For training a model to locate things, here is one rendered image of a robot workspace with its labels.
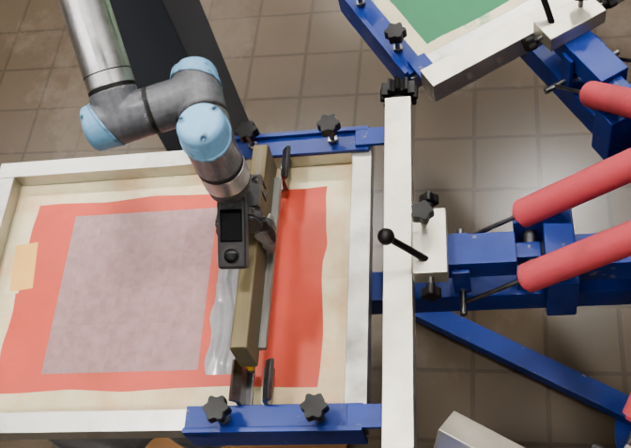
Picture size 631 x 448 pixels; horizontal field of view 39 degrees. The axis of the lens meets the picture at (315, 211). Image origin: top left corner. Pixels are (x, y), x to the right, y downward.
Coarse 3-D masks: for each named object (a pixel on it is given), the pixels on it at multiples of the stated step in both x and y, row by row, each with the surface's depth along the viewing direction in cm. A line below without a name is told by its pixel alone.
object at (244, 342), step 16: (256, 160) 163; (272, 160) 167; (272, 176) 167; (272, 192) 166; (256, 240) 154; (256, 256) 152; (240, 272) 150; (256, 272) 151; (240, 288) 149; (256, 288) 151; (240, 304) 147; (256, 304) 150; (240, 320) 145; (256, 320) 149; (240, 336) 144; (256, 336) 149; (240, 352) 144; (256, 352) 148
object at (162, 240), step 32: (288, 192) 177; (320, 192) 175; (64, 224) 183; (96, 224) 181; (128, 224) 180; (160, 224) 178; (192, 224) 177; (288, 224) 173; (320, 224) 171; (64, 256) 179; (96, 256) 177; (128, 256) 176; (160, 256) 174; (192, 256) 173; (288, 256) 169; (320, 256) 168; (32, 288) 176; (64, 288) 175; (96, 288) 173
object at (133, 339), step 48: (144, 288) 171; (192, 288) 169; (288, 288) 165; (48, 336) 170; (96, 336) 168; (144, 336) 166; (192, 336) 164; (288, 336) 160; (0, 384) 166; (48, 384) 164; (96, 384) 162; (144, 384) 160; (192, 384) 159; (288, 384) 155
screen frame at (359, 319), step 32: (64, 160) 187; (96, 160) 186; (128, 160) 184; (160, 160) 183; (320, 160) 177; (352, 160) 174; (0, 192) 186; (352, 192) 170; (0, 224) 182; (352, 224) 166; (0, 256) 181; (352, 256) 162; (352, 288) 159; (352, 320) 155; (352, 352) 152; (352, 384) 149; (0, 416) 158; (32, 416) 157; (64, 416) 156; (96, 416) 155; (128, 416) 154; (160, 416) 153
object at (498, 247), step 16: (448, 240) 154; (464, 240) 154; (480, 240) 153; (496, 240) 153; (512, 240) 152; (448, 256) 153; (464, 256) 152; (480, 256) 152; (496, 256) 151; (512, 256) 150; (480, 272) 154; (496, 272) 153; (512, 272) 153
